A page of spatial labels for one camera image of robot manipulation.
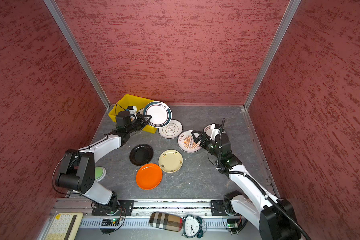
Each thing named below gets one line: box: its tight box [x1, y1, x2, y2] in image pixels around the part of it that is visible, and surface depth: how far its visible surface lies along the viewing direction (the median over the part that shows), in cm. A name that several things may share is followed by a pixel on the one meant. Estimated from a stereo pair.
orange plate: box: [135, 163, 163, 191], surface depth 85 cm
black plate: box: [129, 143, 154, 166], surface depth 94 cm
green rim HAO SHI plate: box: [203, 124, 212, 137], surface depth 108 cm
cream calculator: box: [45, 212, 84, 240], surface depth 69 cm
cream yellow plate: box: [158, 149, 184, 173], surface depth 92 cm
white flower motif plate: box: [158, 119, 183, 139], surface depth 106 cm
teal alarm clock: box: [181, 215, 207, 239], surface depth 68 cm
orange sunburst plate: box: [177, 129, 202, 153], surface depth 100 cm
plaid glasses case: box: [149, 211, 184, 232], surface depth 69 cm
